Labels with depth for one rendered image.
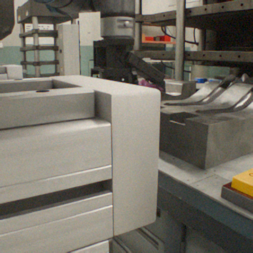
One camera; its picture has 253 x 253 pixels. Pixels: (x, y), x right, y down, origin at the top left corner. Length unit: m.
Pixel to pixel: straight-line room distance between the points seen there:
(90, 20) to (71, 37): 3.63
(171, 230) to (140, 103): 0.51
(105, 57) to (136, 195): 0.45
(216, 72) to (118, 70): 1.00
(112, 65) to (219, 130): 0.26
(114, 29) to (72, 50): 4.45
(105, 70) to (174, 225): 0.36
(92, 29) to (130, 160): 8.47
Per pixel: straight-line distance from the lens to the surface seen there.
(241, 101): 0.76
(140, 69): 0.60
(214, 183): 0.49
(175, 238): 0.64
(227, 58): 1.48
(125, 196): 0.17
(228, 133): 0.57
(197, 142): 0.54
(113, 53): 0.59
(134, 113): 0.15
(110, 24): 0.57
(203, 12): 1.61
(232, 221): 0.44
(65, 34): 4.98
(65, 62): 4.96
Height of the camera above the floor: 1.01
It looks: 15 degrees down
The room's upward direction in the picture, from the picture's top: straight up
